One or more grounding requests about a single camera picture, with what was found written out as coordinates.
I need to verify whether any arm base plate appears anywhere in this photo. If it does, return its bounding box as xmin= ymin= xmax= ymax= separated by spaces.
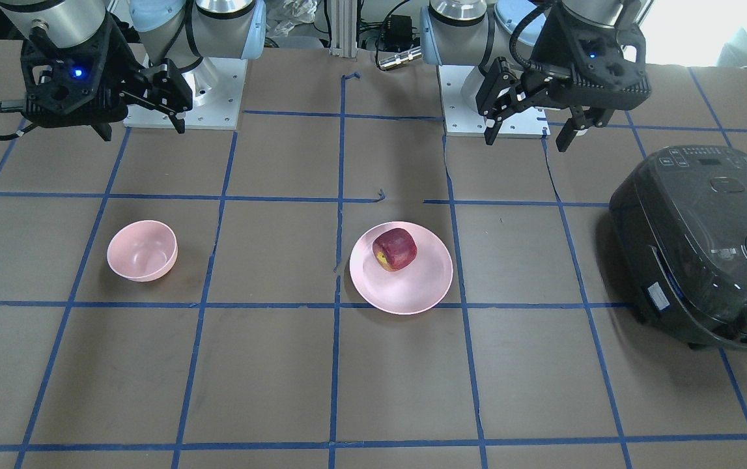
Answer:
xmin=123 ymin=55 xmax=248 ymax=130
xmin=437 ymin=64 xmax=551 ymax=137

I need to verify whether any black power adapter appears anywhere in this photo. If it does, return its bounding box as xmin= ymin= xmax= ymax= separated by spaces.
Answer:
xmin=378 ymin=15 xmax=413 ymax=51

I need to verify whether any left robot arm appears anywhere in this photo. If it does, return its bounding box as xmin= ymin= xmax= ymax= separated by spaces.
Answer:
xmin=421 ymin=1 xmax=652 ymax=152

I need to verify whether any aluminium frame post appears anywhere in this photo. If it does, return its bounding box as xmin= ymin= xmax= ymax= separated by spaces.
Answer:
xmin=325 ymin=0 xmax=359 ymax=59

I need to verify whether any pink plate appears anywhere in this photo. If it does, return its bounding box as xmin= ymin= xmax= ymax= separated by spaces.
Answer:
xmin=348 ymin=221 xmax=454 ymax=315

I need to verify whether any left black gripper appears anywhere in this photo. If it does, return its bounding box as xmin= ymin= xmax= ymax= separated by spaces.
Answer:
xmin=475 ymin=7 xmax=652 ymax=152

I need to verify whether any red apple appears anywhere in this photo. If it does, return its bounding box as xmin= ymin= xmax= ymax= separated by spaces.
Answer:
xmin=371 ymin=227 xmax=418 ymax=272

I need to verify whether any dark grey rice cooker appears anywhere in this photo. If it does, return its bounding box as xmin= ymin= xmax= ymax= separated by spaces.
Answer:
xmin=609 ymin=145 xmax=747 ymax=352

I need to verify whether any silver cylinder tool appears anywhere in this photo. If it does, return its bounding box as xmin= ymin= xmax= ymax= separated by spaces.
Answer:
xmin=376 ymin=46 xmax=423 ymax=72

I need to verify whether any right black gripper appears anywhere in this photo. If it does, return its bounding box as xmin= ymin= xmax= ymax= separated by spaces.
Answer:
xmin=21 ymin=13 xmax=193 ymax=142

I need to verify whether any pink bowl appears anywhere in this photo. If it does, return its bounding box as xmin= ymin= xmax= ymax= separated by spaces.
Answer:
xmin=106 ymin=220 xmax=178 ymax=282

